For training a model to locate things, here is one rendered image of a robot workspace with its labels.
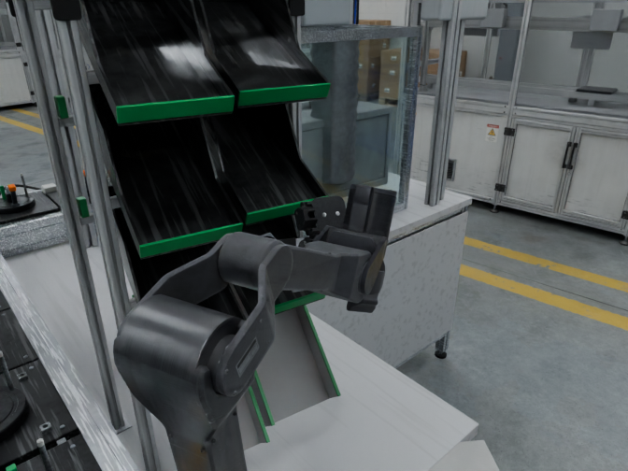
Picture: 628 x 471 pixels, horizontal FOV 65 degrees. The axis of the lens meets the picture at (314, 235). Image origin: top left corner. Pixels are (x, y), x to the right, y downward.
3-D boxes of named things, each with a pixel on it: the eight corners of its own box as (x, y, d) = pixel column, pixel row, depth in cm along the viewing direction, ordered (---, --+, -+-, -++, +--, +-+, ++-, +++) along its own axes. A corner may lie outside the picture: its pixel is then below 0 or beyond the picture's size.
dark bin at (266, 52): (326, 99, 67) (340, 49, 62) (237, 108, 61) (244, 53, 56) (245, 3, 82) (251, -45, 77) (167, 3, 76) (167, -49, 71)
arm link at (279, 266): (217, 402, 28) (257, 221, 28) (110, 360, 31) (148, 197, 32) (365, 349, 55) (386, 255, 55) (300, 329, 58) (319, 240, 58)
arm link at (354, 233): (362, 296, 51) (384, 182, 50) (292, 278, 54) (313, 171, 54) (391, 290, 61) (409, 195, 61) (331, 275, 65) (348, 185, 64)
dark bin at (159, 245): (241, 235, 65) (248, 195, 60) (140, 260, 59) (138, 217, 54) (174, 112, 80) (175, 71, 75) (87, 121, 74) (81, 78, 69)
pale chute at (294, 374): (331, 397, 88) (341, 395, 84) (264, 427, 82) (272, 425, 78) (277, 255, 95) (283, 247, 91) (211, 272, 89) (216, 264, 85)
